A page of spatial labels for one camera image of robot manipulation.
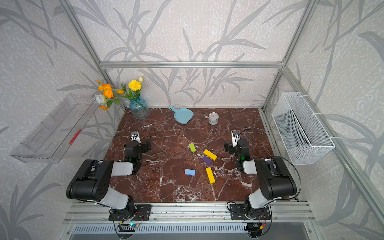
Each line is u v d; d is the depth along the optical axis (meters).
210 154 0.94
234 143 0.84
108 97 0.86
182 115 1.17
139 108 1.07
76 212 0.75
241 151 0.71
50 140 0.66
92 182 0.46
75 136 0.66
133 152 0.70
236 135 0.81
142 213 0.72
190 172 0.87
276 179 0.46
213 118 1.08
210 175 0.85
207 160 0.92
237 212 0.73
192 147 0.96
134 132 0.81
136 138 0.79
